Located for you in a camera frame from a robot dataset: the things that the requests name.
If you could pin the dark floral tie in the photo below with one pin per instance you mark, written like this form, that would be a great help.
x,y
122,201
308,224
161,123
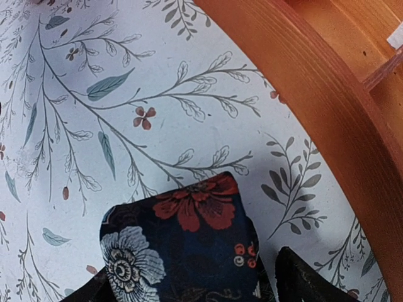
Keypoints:
x,y
194,243

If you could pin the orange wooden compartment tray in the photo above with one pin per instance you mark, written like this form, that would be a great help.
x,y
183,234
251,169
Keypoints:
x,y
335,109

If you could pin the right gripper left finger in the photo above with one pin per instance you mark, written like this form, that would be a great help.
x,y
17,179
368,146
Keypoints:
x,y
96,289

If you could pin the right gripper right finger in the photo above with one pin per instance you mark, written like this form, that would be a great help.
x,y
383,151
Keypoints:
x,y
297,281

